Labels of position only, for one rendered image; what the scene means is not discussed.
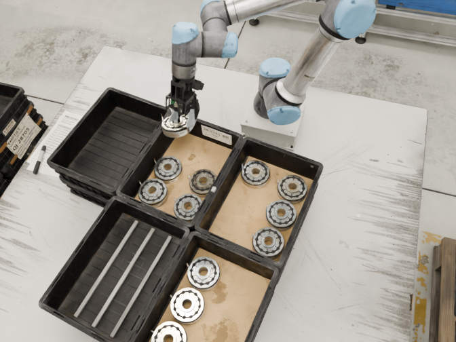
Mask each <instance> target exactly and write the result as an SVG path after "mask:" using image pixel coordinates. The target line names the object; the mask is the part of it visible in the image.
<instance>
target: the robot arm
mask: <svg viewBox="0 0 456 342"><path fill-rule="evenodd" d="M306 1H312V2H314V3H316V2H319V1H324V2H325V4H326V7H325V8H324V9H323V11H322V13H321V14H320V16H319V18H318V23H319V27H318V28H317V30H316V31H315V33H314V34H313V36H312V38H311V39H310V40H309V42H308V44H307V45H306V47H305V49H304V50H303V51H302V53H301V55H300V56H299V57H298V59H297V61H296V62H295V64H294V65H293V67H292V68H291V67H290V63H289V62H288V61H287V60H285V59H281V58H268V59H266V60H264V61H263V62H262V63H261V65H260V69H259V90H258V92H257V94H256V96H255V97H254V104H253V107H254V110H255V112H256V113H257V114H258V115H259V116H260V117H262V118H265V119H269V120H270V121H271V122H272V123H273V124H276V125H281V126H283V125H288V124H292V123H294V122H296V121H297V120H298V119H299V118H300V117H301V110H300V106H301V105H302V104H303V102H304V101H305V99H306V93H305V92H306V91H307V89H308V88H309V86H310V85H311V84H312V83H313V81H314V80H315V78H316V77H317V76H318V74H319V73H320V71H321V70H322V69H323V68H324V66H325V65H326V63H327V62H328V61H329V60H330V58H331V56H332V55H333V54H334V53H335V51H336V50H337V48H338V47H339V46H340V45H341V43H342V42H343V41H349V40H350V39H351V38H355V37H358V36H359V34H360V33H361V34H363V33H365V32H366V31H367V30H368V29H369V28H370V27H371V25H372V23H373V22H374V19H375V16H376V6H375V3H374V0H225V1H219V0H204V1H203V2H202V4H201V6H200V19H201V21H202V28H203V31H198V27H197V25H196V24H194V23H192V22H177V23H176V24H175V25H174V26H173V27H172V38H171V42H172V62H171V74H172V80H171V81H170V93H169V94H168V95H166V111H167V110H168V109H169V108H171V109H172V114H171V116H170V118H169V122H171V121H174V123H178V122H179V121H180V116H181V115H184V114H185V116H186V115H187V114H188V120H187V122H186V127H187V128H189V131H191V130H192V129H193V127H194V125H195V123H196V120H197V117H198V115H199V111H200V104H199V100H198V99H197V97H196V96H197V94H196V93H195V91H194V90H203V87H204V83H202V82H201V81H200V80H198V79H195V72H196V70H197V68H196V62H197V58H222V59H224V58H234V57H235V56H236V55H237V52H238V36H237V34H236V33H233V32H231V31H229V32H228V30H227V27H228V26H231V25H233V24H237V23H239V22H243V21H246V20H249V19H253V18H256V17H259V16H263V15H265V14H269V13H272V12H276V11H278V10H282V9H284V8H287V7H291V6H294V5H298V4H300V3H304V2H306ZM192 89H194V90H192ZM167 99H168V106H167ZM170 99H171V101H170ZM170 102H171V104H170Z"/></svg>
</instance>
